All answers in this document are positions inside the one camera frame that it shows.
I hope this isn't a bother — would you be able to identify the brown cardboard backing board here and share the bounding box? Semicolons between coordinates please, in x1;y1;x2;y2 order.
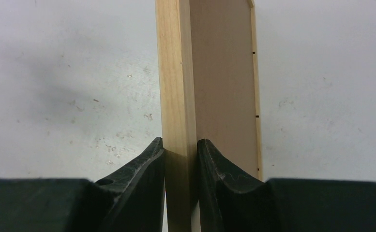
190;0;260;177

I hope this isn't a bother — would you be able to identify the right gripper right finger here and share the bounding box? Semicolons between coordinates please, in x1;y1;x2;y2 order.
197;139;376;232

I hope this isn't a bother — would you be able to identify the light wooden picture frame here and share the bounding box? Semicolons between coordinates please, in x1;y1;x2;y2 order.
155;0;263;232

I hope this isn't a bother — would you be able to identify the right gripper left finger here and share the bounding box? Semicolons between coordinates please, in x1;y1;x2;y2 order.
0;137;165;232

